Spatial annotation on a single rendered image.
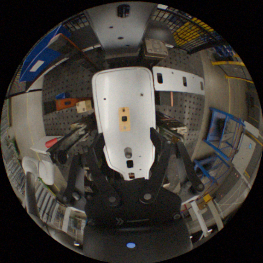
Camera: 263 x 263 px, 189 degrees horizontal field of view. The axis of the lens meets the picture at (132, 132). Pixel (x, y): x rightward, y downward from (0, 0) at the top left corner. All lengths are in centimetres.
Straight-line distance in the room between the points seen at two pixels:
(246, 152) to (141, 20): 797
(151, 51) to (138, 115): 24
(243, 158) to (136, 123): 800
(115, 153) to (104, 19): 45
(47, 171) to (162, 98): 93
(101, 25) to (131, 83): 24
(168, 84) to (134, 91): 14
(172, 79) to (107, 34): 28
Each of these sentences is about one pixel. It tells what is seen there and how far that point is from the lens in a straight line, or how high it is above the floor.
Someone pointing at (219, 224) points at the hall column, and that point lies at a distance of 820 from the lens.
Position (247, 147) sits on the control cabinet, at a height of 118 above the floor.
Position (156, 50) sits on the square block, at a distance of 33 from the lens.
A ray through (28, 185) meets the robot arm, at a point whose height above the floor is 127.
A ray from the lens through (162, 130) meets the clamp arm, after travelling 37.
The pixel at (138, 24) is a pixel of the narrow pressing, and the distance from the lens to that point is 24.
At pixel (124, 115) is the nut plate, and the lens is 31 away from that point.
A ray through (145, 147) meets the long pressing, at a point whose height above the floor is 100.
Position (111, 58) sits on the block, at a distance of 37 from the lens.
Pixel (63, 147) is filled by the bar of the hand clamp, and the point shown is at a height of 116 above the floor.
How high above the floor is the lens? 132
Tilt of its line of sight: 68 degrees down
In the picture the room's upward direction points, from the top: 167 degrees clockwise
